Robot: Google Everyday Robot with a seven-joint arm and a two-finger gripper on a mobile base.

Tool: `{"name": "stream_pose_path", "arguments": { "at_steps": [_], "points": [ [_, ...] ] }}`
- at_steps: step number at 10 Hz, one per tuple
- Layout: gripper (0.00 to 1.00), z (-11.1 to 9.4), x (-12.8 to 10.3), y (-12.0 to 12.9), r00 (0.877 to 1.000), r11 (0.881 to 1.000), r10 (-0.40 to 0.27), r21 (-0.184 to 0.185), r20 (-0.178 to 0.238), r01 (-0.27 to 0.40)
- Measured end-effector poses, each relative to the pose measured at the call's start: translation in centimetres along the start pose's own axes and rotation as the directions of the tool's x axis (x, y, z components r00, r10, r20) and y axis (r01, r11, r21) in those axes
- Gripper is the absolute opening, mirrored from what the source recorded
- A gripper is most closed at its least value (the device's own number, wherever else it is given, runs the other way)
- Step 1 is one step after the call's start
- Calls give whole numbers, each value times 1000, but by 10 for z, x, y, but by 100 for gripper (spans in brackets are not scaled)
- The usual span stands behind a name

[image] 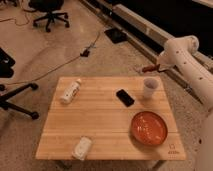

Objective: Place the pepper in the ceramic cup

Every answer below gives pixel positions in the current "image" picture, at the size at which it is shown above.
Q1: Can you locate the white plastic bottle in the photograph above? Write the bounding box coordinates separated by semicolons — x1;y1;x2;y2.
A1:
60;79;81;104

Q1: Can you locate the white ceramic cup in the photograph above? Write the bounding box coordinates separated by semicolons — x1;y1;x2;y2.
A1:
143;78;158;98

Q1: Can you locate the black smartphone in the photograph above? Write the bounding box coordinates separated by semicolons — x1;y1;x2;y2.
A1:
116;89;134;107

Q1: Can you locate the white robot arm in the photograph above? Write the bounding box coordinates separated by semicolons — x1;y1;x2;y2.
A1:
157;35;213;171

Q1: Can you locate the black office chair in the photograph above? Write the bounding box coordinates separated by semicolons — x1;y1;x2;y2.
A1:
28;0;70;32

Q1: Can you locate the wooden table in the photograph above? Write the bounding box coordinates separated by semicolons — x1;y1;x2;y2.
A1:
36;77;186;160

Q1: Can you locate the black chair base left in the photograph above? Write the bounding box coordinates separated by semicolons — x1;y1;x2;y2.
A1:
0;82;40;121

